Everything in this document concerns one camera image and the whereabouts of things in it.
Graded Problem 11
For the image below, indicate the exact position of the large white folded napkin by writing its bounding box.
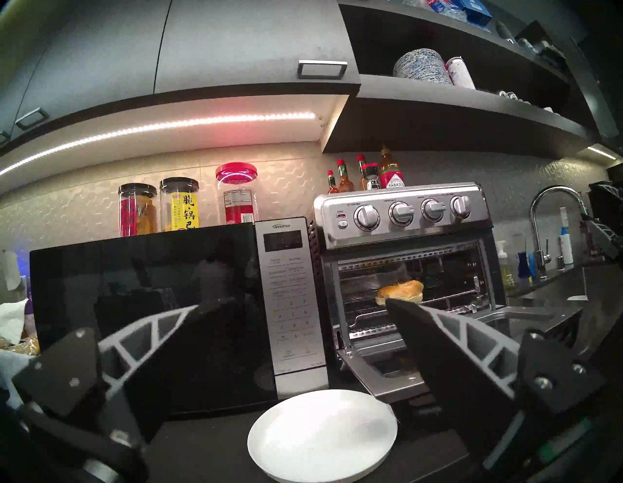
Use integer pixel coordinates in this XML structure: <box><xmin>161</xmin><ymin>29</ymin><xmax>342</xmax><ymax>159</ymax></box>
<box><xmin>0</xmin><ymin>351</ymin><xmax>35</xmax><ymax>392</ymax></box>

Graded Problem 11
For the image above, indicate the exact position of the white round plate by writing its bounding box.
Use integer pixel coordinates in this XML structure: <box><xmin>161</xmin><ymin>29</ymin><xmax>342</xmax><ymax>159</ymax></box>
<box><xmin>247</xmin><ymin>389</ymin><xmax>399</xmax><ymax>483</ymax></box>

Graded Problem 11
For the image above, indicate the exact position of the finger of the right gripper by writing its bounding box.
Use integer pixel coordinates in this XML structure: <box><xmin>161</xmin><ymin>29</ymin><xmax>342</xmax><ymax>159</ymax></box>
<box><xmin>589</xmin><ymin>181</ymin><xmax>623</xmax><ymax>220</ymax></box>
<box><xmin>582</xmin><ymin>216</ymin><xmax>623</xmax><ymax>262</ymax></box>

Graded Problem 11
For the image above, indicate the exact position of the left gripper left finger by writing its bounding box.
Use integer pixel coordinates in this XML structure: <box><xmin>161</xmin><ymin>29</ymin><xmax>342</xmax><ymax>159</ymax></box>
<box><xmin>12</xmin><ymin>297</ymin><xmax>237</xmax><ymax>443</ymax></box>

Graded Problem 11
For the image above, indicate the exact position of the large Tabasco sauce bottle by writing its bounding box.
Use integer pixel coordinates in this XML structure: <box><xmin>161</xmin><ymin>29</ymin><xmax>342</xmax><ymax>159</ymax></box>
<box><xmin>380</xmin><ymin>148</ymin><xmax>405</xmax><ymax>189</ymax></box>

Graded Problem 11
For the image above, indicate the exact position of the stainless steel toaster oven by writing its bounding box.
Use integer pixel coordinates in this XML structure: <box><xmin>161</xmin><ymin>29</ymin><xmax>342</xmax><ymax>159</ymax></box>
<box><xmin>311</xmin><ymin>183</ymin><xmax>509</xmax><ymax>371</ymax></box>

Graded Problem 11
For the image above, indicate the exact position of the glass toaster oven door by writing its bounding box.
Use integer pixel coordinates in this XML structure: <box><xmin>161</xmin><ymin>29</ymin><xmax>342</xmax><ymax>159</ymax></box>
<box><xmin>336</xmin><ymin>304</ymin><xmax>582</xmax><ymax>405</ymax></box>

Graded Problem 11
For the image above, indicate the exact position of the orange sauce Tabasco bottle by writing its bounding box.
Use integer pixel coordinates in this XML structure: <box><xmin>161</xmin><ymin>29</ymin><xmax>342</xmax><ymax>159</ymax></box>
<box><xmin>336</xmin><ymin>159</ymin><xmax>355</xmax><ymax>193</ymax></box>

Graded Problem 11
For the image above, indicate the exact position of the plastic water bottle pack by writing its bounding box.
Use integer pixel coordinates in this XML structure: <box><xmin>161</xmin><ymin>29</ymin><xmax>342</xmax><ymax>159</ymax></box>
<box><xmin>404</xmin><ymin>0</ymin><xmax>468</xmax><ymax>20</ymax></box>

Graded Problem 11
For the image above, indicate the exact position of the metal oven rack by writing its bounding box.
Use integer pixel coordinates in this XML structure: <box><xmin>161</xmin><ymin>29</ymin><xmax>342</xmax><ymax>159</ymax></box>
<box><xmin>347</xmin><ymin>290</ymin><xmax>490</xmax><ymax>341</ymax></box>

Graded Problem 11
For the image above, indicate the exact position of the dotted paper cup stack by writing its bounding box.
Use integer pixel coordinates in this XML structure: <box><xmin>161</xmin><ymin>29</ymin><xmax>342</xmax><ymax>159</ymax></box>
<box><xmin>445</xmin><ymin>56</ymin><xmax>476</xmax><ymax>90</ymax></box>

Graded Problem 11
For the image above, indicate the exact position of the chrome gooseneck faucet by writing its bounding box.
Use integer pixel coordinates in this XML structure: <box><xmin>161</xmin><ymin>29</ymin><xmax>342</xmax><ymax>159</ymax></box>
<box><xmin>530</xmin><ymin>186</ymin><xmax>590</xmax><ymax>282</ymax></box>

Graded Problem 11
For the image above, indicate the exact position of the black microwave oven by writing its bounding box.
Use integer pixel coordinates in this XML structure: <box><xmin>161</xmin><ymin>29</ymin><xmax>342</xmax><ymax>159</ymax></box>
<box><xmin>29</xmin><ymin>217</ymin><xmax>329</xmax><ymax>420</ymax></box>

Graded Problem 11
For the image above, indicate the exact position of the blue cardboard box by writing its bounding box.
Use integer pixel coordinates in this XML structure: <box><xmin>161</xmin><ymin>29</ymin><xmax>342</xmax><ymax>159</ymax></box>
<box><xmin>460</xmin><ymin>0</ymin><xmax>493</xmax><ymax>26</ymax></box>

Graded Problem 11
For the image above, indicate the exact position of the under-cabinet LED strip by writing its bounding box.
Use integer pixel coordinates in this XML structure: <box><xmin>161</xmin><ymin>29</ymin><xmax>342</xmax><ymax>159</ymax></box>
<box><xmin>0</xmin><ymin>112</ymin><xmax>317</xmax><ymax>177</ymax></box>

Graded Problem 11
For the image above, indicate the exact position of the crumpled white paper towel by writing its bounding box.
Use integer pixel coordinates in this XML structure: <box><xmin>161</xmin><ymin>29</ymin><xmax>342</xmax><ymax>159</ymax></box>
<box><xmin>0</xmin><ymin>298</ymin><xmax>28</xmax><ymax>344</ymax></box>

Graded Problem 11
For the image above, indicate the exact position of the white blue-top pump bottle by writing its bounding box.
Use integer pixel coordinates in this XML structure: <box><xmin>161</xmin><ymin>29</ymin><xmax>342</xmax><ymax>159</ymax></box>
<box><xmin>559</xmin><ymin>208</ymin><xmax>575</xmax><ymax>266</ymax></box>

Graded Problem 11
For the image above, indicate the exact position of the red label snack jar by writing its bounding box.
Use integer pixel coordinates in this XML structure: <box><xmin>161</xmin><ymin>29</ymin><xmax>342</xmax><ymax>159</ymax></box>
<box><xmin>118</xmin><ymin>183</ymin><xmax>159</xmax><ymax>238</ymax></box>

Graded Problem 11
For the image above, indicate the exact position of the bagged bread loaf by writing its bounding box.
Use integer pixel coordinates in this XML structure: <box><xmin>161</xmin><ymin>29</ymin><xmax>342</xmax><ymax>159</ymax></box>
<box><xmin>0</xmin><ymin>335</ymin><xmax>40</xmax><ymax>357</ymax></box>

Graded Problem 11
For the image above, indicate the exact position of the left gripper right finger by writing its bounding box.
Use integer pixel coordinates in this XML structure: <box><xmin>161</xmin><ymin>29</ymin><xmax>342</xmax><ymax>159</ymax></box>
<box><xmin>386</xmin><ymin>298</ymin><xmax>605</xmax><ymax>469</ymax></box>

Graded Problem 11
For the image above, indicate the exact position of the red lid clear jar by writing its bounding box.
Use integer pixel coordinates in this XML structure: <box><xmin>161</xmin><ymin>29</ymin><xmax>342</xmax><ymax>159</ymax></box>
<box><xmin>216</xmin><ymin>162</ymin><xmax>258</xmax><ymax>224</ymax></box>

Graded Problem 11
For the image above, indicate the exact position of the speckled paper plate stack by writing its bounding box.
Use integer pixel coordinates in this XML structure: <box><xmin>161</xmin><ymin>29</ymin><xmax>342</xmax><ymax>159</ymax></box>
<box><xmin>393</xmin><ymin>48</ymin><xmax>453</xmax><ymax>86</ymax></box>

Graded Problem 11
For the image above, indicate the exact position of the yellow soap pump bottle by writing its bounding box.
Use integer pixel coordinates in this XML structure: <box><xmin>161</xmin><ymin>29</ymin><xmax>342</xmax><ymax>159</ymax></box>
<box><xmin>496</xmin><ymin>240</ymin><xmax>515</xmax><ymax>290</ymax></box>

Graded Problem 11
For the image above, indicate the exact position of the dark open wall shelf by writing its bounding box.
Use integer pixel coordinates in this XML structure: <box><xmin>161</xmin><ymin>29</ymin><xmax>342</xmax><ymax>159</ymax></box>
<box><xmin>321</xmin><ymin>0</ymin><xmax>623</xmax><ymax>160</ymax></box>

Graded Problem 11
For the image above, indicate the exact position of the golden brown bagel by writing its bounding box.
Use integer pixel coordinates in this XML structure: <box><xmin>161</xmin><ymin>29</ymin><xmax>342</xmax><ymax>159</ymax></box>
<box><xmin>375</xmin><ymin>280</ymin><xmax>425</xmax><ymax>306</ymax></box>

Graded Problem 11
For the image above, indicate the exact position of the yellow label snack jar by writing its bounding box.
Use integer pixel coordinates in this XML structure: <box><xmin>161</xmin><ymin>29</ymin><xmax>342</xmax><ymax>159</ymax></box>
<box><xmin>160</xmin><ymin>177</ymin><xmax>200</xmax><ymax>232</ymax></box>

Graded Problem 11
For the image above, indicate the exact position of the dark wall cabinet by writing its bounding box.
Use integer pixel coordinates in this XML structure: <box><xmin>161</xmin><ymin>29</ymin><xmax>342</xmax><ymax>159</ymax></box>
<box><xmin>0</xmin><ymin>0</ymin><xmax>362</xmax><ymax>157</ymax></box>

